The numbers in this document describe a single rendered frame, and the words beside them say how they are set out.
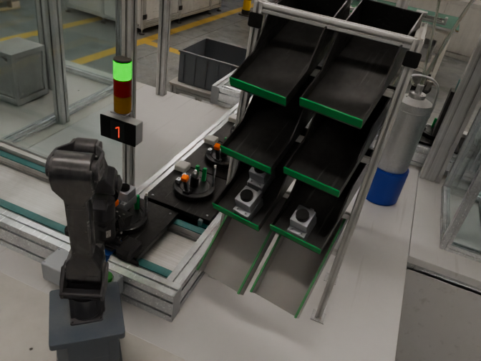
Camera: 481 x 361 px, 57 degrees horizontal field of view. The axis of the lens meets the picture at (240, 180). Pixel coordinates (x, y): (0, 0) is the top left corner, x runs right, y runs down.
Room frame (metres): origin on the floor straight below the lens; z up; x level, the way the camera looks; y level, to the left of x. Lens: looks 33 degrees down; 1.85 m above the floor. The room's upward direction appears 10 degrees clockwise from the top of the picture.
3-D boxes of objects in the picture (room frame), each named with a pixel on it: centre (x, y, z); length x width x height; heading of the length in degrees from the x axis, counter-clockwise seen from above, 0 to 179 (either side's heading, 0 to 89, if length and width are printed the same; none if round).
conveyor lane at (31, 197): (1.11, 0.51, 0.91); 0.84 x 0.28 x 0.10; 73
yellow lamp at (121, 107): (1.16, 0.37, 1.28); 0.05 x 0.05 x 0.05
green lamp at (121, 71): (1.16, 0.37, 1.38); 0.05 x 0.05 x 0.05
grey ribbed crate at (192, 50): (3.14, 0.22, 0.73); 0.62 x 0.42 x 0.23; 73
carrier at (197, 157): (1.47, 0.08, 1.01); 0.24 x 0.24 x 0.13; 73
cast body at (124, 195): (1.03, 0.32, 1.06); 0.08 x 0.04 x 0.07; 163
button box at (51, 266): (0.81, 0.37, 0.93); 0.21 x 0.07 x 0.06; 73
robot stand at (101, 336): (0.61, 0.28, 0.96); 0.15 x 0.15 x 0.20; 24
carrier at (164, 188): (1.24, 0.15, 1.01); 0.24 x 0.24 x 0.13; 73
